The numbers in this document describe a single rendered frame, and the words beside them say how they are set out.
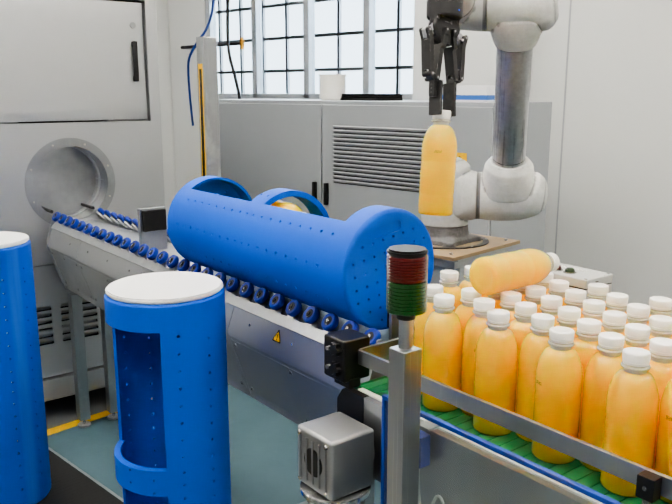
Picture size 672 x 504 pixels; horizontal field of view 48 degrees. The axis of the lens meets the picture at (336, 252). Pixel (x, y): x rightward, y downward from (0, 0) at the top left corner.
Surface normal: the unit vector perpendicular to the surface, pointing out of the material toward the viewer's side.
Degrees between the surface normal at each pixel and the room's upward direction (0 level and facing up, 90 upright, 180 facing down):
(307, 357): 70
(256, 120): 90
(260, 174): 90
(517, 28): 121
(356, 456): 90
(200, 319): 90
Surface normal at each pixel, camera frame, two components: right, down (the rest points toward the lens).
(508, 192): -0.19, 0.56
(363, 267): 0.62, 0.16
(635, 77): -0.70, 0.15
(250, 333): -0.74, -0.21
